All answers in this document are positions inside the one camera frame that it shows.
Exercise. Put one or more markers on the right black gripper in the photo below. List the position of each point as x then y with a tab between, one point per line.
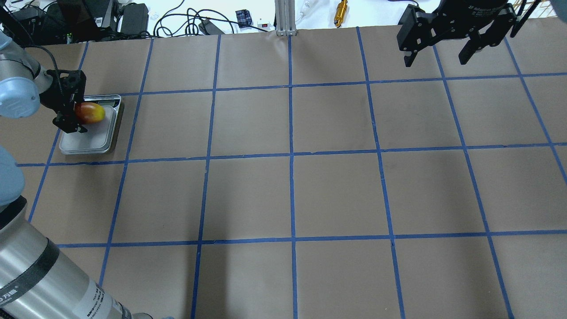
476	9

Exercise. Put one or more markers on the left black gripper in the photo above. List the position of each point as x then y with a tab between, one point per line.
63	98

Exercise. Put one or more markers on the red yellow mango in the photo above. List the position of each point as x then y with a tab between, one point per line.
89	112

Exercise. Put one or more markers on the silver digital kitchen scale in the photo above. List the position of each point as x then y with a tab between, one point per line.
100	138

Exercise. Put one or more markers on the brass cylindrical fitting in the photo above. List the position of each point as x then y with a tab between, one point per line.
340	14

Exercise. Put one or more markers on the aluminium frame post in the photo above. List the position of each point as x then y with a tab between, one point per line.
285	24

